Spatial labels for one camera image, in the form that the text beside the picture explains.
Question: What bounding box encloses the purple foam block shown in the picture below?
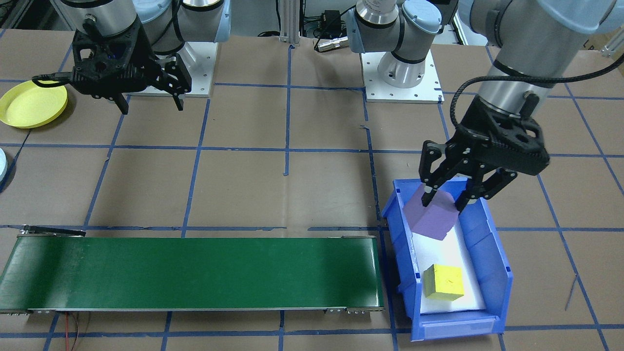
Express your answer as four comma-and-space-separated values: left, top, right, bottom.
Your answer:
403, 188, 459, 241

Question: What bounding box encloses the yellow foam block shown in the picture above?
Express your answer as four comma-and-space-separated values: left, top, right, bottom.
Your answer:
423, 264, 464, 301

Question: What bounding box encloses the yellow plastic plate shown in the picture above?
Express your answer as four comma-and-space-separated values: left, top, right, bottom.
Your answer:
0, 79, 69, 129

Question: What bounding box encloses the blue plastic storage bin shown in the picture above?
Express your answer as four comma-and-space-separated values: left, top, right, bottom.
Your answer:
381, 178, 513, 341

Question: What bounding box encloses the white foam liner sheet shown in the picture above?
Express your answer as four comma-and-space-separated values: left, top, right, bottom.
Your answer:
412, 222, 487, 315

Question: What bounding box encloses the black power adapter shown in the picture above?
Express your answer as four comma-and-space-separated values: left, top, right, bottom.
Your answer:
322, 10, 343, 31

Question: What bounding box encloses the green conveyor belt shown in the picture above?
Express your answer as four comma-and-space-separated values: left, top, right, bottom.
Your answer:
0, 225, 386, 315

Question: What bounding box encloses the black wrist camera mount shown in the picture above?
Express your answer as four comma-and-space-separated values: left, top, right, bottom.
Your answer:
71, 22, 147, 97
480, 110, 550, 177

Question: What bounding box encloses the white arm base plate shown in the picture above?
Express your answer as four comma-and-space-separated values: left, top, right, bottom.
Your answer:
123, 41, 219, 98
361, 46, 444, 104

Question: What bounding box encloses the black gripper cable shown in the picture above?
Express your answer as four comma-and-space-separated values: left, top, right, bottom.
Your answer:
448, 58, 624, 133
32, 71, 75, 89

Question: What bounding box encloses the aluminium profile post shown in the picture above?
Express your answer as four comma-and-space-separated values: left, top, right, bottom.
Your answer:
276, 0, 303, 46

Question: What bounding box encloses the silver cable connector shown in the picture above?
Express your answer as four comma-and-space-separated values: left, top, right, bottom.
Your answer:
316, 37, 350, 52

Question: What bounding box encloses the thin red wire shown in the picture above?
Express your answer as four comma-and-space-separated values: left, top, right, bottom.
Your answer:
62, 312, 81, 351

